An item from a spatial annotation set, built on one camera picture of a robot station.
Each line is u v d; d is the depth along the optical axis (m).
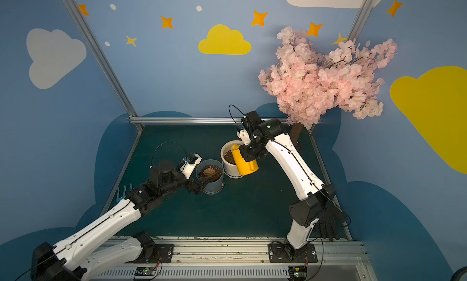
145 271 0.72
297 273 0.72
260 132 0.51
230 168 0.90
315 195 0.44
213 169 0.90
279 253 0.74
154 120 1.12
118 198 0.89
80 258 0.42
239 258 0.74
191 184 0.65
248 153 0.66
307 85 0.72
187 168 0.64
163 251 0.75
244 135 0.70
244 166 0.78
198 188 0.66
